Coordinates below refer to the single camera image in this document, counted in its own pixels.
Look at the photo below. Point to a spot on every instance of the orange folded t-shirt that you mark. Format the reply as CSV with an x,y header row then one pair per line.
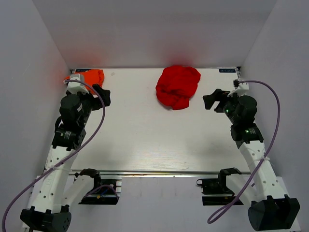
x,y
93,76

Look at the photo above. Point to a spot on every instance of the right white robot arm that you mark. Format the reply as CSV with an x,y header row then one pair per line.
x,y
269,206

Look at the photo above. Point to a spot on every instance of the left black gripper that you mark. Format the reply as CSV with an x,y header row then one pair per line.
x,y
105,94

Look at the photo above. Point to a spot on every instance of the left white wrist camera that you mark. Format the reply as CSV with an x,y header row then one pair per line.
x,y
75,84

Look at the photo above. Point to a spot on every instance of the blue label left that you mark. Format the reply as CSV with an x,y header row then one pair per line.
x,y
81,70

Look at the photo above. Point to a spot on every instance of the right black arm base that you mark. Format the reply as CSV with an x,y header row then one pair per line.
x,y
213,194

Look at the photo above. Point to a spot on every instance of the red t-shirt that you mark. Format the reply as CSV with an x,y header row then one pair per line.
x,y
177,85

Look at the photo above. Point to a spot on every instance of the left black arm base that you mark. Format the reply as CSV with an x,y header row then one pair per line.
x,y
109,194

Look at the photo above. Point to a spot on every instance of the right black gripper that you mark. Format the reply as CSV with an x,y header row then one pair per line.
x,y
218,95

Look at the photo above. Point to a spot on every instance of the blue label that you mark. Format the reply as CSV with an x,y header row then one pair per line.
x,y
227,70
81,70

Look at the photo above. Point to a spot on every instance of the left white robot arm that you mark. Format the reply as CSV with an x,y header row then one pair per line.
x,y
51,209

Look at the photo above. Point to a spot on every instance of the blue label right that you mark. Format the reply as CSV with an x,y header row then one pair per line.
x,y
227,70

